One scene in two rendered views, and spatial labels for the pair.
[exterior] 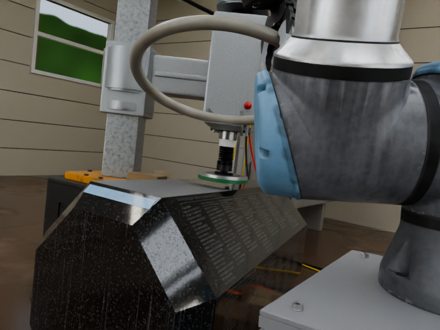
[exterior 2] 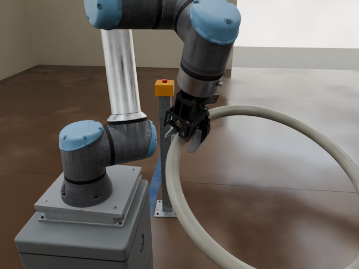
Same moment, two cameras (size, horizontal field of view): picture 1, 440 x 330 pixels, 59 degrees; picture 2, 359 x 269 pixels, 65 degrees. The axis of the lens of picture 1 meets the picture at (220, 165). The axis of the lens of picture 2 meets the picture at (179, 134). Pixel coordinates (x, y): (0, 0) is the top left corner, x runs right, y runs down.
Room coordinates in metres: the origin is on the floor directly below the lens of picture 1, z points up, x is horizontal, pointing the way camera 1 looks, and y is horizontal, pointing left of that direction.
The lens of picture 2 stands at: (1.42, -0.42, 1.61)
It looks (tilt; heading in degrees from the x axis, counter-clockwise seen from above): 27 degrees down; 151
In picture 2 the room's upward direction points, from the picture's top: straight up
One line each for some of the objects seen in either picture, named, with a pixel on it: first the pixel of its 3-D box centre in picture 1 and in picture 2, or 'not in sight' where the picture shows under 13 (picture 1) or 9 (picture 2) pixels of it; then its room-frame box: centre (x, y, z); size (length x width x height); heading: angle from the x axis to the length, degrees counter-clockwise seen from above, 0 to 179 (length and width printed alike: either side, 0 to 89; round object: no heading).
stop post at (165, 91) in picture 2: not in sight; (166, 152); (-0.23, 0.37, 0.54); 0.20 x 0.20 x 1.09; 59
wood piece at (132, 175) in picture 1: (146, 178); not in sight; (2.21, 0.40, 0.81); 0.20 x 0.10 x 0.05; 67
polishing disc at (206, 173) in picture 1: (223, 175); not in sight; (1.71, -0.02, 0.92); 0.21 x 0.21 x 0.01
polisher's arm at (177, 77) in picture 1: (164, 76); not in sight; (2.38, 0.39, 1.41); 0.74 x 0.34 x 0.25; 88
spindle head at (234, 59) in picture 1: (236, 75); not in sight; (1.79, -0.02, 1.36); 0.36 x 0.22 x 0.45; 177
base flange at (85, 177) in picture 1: (121, 179); not in sight; (2.39, 0.59, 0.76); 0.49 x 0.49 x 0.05; 59
